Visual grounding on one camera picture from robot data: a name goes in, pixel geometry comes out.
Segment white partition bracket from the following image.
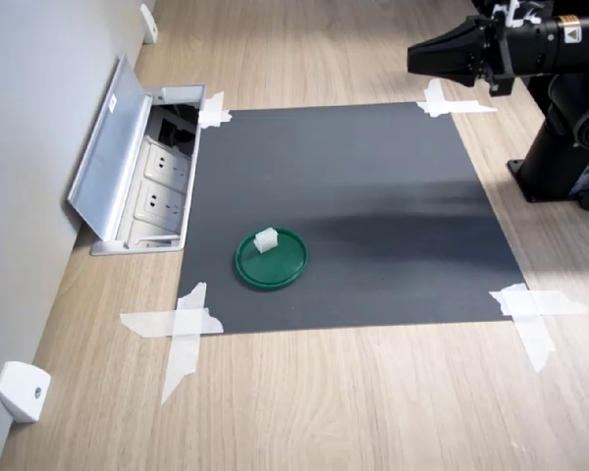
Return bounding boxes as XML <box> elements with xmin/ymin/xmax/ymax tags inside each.
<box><xmin>139</xmin><ymin>3</ymin><xmax>158</xmax><ymax>46</ymax></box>
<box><xmin>0</xmin><ymin>361</ymin><xmax>52</xmax><ymax>424</ymax></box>

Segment white tape strip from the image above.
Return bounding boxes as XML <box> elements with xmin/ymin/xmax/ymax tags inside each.
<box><xmin>488</xmin><ymin>288</ymin><xmax>589</xmax><ymax>318</ymax></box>
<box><xmin>416</xmin><ymin>99</ymin><xmax>499</xmax><ymax>117</ymax></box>
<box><xmin>160</xmin><ymin>282</ymin><xmax>209</xmax><ymax>406</ymax></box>
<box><xmin>197</xmin><ymin>108</ymin><xmax>234</xmax><ymax>128</ymax></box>
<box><xmin>203</xmin><ymin>90</ymin><xmax>226</xmax><ymax>130</ymax></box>
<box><xmin>119</xmin><ymin>306</ymin><xmax>225</xmax><ymax>340</ymax></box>
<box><xmin>499</xmin><ymin>283</ymin><xmax>557</xmax><ymax>375</ymax></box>
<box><xmin>423</xmin><ymin>78</ymin><xmax>449</xmax><ymax>119</ymax></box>

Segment dark grey mat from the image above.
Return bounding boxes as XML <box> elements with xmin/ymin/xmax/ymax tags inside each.
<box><xmin>178</xmin><ymin>101</ymin><xmax>527</xmax><ymax>336</ymax></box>

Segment small white plastic terminal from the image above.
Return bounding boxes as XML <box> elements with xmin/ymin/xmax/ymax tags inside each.
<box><xmin>253</xmin><ymin>227</ymin><xmax>279</xmax><ymax>255</ymax></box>

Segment round green lid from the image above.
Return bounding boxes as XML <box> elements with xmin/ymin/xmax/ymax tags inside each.
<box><xmin>234</xmin><ymin>226</ymin><xmax>309</xmax><ymax>290</ymax></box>

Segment grey partition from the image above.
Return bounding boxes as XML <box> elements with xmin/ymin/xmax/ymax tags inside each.
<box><xmin>0</xmin><ymin>0</ymin><xmax>146</xmax><ymax>471</ymax></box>

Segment silver cable duct with sockets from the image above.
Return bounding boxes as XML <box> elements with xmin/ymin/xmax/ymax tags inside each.
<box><xmin>67</xmin><ymin>53</ymin><xmax>207</xmax><ymax>257</ymax></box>

